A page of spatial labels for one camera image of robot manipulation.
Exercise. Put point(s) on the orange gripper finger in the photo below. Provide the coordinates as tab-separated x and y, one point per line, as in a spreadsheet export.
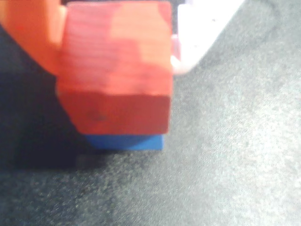
30	28

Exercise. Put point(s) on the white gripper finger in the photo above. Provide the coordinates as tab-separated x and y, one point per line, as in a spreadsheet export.
200	26

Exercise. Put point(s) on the red cube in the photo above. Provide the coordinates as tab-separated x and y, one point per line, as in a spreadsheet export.
117	70

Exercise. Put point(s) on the blue cube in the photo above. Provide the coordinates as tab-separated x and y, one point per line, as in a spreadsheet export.
127	142

